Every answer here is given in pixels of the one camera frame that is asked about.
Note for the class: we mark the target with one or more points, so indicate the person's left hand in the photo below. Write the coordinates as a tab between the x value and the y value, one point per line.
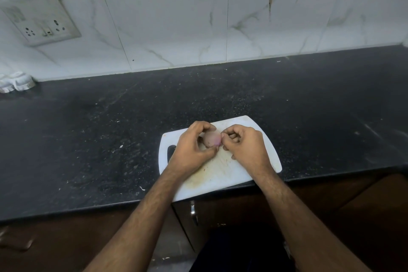
188	154

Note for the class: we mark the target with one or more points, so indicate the person's right hand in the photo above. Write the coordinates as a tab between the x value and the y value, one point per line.
251	150

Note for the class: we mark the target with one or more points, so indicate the small pink onion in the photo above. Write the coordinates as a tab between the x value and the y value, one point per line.
211	139

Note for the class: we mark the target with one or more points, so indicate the white plastic cutting board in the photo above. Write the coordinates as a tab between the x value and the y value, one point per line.
220	177

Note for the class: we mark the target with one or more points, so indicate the person's right forearm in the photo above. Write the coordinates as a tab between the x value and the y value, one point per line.
306	230

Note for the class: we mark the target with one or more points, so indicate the person's left forearm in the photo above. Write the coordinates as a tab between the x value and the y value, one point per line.
146	224

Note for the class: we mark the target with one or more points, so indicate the person's dark trousers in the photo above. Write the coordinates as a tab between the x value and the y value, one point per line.
239	249

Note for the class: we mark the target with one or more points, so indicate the white scalloped ceramic cup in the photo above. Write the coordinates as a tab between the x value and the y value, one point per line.
5	85
22	81

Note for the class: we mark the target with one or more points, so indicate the white wall socket plate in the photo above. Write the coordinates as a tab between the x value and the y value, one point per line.
39	20

